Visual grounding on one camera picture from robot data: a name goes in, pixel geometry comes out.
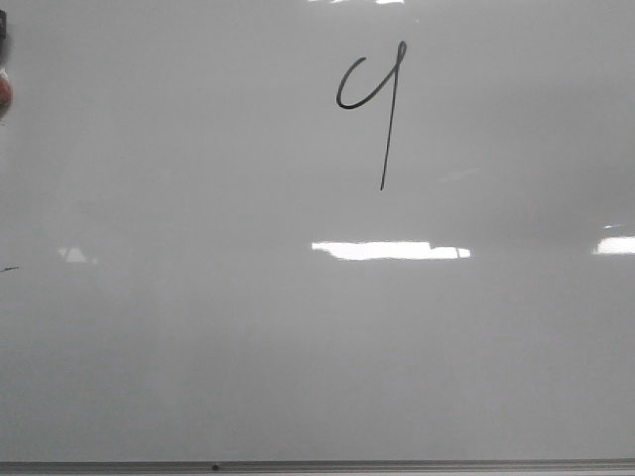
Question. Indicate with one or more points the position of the white whiteboard with aluminium frame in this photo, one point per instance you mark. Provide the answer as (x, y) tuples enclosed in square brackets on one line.
[(317, 230)]

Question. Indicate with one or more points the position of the black and white whiteboard marker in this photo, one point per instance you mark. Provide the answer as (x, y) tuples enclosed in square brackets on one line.
[(4, 94)]

